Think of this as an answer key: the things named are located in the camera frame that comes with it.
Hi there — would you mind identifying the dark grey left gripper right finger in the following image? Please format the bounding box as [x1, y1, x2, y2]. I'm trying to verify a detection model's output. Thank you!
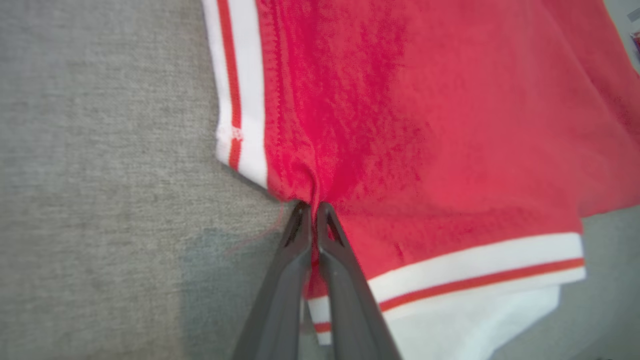
[316, 202, 401, 360]

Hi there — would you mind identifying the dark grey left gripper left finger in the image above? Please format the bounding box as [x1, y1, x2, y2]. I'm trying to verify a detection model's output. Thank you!
[232, 201, 313, 360]

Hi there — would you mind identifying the red number 23 jersey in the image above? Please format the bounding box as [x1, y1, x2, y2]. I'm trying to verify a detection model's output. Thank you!
[200, 0, 640, 360]

